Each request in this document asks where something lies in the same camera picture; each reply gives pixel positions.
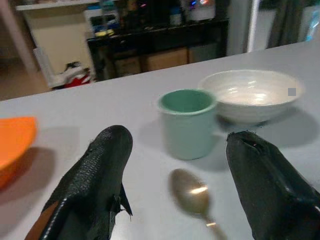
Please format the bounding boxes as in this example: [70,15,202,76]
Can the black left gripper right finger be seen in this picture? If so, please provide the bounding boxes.
[225,130,320,240]

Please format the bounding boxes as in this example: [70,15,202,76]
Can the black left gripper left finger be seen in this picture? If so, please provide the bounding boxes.
[24,124,134,240]

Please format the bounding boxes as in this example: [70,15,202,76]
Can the gold spoon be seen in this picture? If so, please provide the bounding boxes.
[168,167,229,240]

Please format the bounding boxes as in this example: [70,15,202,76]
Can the orange bowl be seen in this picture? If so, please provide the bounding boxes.
[0,116,39,190]

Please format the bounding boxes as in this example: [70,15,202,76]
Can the white ceramic bowl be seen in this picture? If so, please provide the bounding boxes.
[198,69,307,126]

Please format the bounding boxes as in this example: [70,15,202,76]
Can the red object on floor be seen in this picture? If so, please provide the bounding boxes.
[64,72,92,89]

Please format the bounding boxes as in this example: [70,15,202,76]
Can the green cup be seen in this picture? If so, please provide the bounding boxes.
[157,88,218,161]

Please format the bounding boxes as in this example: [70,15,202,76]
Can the small brown cardboard box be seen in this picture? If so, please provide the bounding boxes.
[113,56,142,77]

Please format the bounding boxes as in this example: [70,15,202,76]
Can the white leaning board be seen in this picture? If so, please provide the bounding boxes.
[32,46,61,87]

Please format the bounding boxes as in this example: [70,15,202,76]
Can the large brown cardboard box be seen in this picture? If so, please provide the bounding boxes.
[139,47,190,73]

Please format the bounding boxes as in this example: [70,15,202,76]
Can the black shelf unit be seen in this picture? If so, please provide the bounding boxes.
[85,18,230,81]

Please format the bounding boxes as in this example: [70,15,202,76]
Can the grey storage box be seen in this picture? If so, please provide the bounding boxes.
[188,43,219,64]

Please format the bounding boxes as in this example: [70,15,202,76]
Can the white plastic container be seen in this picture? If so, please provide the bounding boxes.
[83,7,114,39]

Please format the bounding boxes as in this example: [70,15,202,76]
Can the dark curtain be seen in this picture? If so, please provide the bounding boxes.
[265,0,307,50]

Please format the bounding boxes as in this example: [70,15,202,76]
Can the white round appliance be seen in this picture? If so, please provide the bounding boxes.
[183,0,217,22]

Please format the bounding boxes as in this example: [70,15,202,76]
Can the white door frame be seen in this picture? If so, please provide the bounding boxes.
[246,0,276,54]

